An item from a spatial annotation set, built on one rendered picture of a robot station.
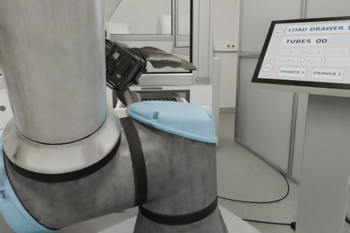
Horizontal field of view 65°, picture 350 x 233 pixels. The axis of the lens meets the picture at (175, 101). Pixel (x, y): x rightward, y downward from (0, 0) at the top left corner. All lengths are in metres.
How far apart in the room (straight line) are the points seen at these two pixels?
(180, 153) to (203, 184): 0.06
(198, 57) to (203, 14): 0.16
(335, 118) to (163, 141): 0.87
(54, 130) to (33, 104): 0.03
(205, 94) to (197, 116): 0.74
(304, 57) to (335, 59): 0.09
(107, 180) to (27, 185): 0.07
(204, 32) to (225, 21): 3.57
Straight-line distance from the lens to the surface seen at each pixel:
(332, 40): 1.12
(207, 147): 0.35
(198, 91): 1.06
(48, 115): 0.25
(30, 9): 0.20
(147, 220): 0.40
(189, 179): 0.35
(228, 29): 4.64
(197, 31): 1.06
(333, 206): 1.24
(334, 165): 1.17
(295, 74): 1.04
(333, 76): 1.02
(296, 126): 2.42
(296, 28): 1.19
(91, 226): 1.26
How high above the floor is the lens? 1.08
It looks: 11 degrees down
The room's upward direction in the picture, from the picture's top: straight up
